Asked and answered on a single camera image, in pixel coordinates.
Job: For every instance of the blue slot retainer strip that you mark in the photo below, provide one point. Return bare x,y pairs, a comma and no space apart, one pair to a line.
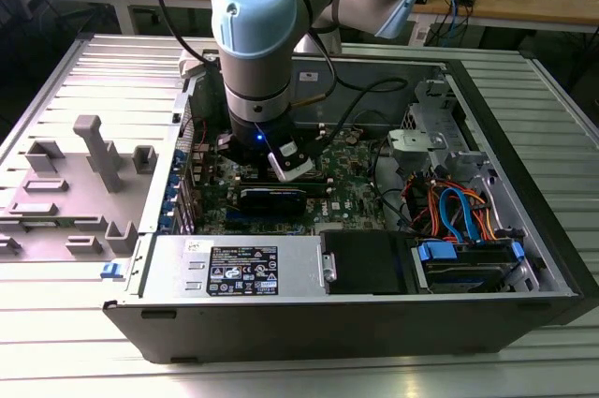
170,192

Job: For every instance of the green RAM stick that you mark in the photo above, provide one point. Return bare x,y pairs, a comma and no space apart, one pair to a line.
248,180

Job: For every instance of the black graphics card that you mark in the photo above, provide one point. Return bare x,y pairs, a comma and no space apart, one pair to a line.
271,201

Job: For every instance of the dark RAM stick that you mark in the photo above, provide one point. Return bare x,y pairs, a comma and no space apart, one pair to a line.
306,128

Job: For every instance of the coin cell battery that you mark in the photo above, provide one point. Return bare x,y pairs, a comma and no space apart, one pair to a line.
353,137

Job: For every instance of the green motherboard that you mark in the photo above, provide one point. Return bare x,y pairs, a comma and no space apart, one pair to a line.
346,192

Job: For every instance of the small white sticker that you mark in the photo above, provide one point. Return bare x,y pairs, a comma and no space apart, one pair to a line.
196,246

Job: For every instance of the black rating label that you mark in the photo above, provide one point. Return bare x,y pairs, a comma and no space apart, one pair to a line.
243,271

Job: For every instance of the silver power supply unit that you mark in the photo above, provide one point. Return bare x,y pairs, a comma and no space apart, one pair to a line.
168,271

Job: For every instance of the black plastic shroud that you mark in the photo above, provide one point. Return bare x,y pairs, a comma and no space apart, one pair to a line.
360,262

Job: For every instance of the silver metal drive cage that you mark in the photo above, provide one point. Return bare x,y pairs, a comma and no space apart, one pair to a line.
421,145

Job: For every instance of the gray plastic parts rack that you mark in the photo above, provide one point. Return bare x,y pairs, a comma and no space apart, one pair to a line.
79,203

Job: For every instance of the blue case latch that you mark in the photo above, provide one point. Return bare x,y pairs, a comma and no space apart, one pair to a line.
111,270

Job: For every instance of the black open PC case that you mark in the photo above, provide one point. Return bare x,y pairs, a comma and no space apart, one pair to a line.
281,328

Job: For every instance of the dark office chair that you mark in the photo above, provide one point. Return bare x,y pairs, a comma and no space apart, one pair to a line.
56,33

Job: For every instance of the hard disk in blue carrier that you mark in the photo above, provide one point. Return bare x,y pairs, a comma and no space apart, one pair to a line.
463,267

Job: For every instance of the white camera with black face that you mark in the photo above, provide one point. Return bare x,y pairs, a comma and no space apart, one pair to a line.
292,166

